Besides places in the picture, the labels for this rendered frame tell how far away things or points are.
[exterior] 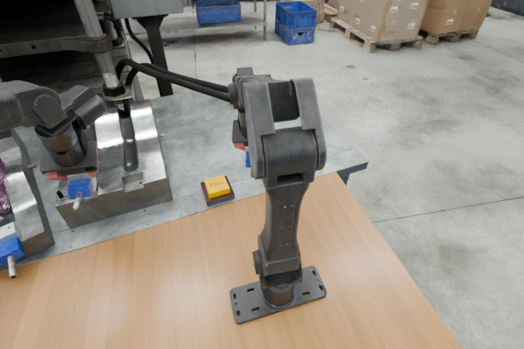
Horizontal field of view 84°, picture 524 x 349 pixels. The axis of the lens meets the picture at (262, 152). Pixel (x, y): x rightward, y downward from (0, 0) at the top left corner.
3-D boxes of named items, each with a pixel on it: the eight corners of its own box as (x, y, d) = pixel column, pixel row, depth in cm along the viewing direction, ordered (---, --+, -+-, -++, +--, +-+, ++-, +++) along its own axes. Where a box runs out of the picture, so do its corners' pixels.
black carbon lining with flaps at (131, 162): (143, 174, 80) (132, 147, 74) (78, 190, 75) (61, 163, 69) (135, 112, 105) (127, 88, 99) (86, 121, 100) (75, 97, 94)
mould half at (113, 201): (172, 200, 82) (162, 164, 73) (70, 229, 74) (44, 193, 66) (154, 113, 118) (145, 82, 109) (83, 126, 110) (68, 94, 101)
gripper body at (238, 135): (233, 123, 77) (230, 107, 70) (272, 123, 77) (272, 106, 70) (232, 145, 74) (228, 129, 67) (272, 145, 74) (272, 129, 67)
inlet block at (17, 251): (34, 276, 62) (20, 262, 58) (5, 290, 59) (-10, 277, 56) (25, 235, 70) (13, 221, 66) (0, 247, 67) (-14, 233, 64)
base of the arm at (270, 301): (225, 273, 57) (233, 308, 52) (318, 247, 62) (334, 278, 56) (228, 291, 62) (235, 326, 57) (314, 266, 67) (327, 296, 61)
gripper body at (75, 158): (44, 149, 63) (30, 129, 57) (97, 144, 66) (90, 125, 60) (42, 176, 60) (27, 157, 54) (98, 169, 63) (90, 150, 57)
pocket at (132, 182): (147, 192, 77) (143, 183, 75) (126, 199, 75) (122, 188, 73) (146, 181, 80) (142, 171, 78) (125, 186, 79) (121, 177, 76)
